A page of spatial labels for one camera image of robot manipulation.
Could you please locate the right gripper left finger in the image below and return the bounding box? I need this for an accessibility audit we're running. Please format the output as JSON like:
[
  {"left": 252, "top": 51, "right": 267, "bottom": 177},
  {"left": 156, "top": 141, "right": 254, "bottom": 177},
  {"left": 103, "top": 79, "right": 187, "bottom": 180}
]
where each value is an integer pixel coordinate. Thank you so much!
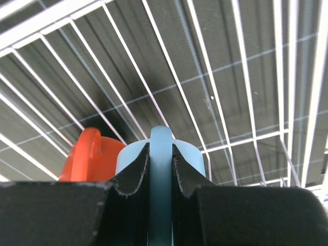
[{"left": 1, "top": 144, "right": 150, "bottom": 245}]

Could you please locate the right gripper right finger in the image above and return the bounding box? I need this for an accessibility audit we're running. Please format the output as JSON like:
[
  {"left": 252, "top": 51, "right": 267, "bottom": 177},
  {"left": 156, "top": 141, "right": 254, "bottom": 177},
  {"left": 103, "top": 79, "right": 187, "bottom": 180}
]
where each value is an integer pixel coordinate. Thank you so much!
[{"left": 172, "top": 147, "right": 327, "bottom": 245}]

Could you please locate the light blue mug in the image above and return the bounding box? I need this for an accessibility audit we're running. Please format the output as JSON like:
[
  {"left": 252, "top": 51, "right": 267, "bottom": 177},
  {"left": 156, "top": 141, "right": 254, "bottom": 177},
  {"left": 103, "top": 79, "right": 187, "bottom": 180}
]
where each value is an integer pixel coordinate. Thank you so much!
[{"left": 115, "top": 126, "right": 206, "bottom": 245}]

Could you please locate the orange mug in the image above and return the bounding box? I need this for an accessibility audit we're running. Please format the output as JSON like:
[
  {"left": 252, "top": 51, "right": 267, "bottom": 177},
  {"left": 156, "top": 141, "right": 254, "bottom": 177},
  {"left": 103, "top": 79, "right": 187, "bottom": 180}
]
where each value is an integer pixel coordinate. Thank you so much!
[{"left": 59, "top": 127, "right": 126, "bottom": 182}]

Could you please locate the black grid mat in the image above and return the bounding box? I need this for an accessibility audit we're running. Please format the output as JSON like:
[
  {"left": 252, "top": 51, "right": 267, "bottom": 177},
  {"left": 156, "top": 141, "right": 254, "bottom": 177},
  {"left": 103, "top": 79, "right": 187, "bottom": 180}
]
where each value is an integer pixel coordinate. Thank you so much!
[{"left": 0, "top": 0, "right": 328, "bottom": 203}]

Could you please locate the white wire dish rack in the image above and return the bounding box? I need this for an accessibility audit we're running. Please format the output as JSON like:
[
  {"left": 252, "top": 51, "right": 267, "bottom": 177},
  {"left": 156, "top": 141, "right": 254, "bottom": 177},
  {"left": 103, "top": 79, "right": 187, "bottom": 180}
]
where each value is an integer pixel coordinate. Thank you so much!
[{"left": 0, "top": 0, "right": 328, "bottom": 188}]

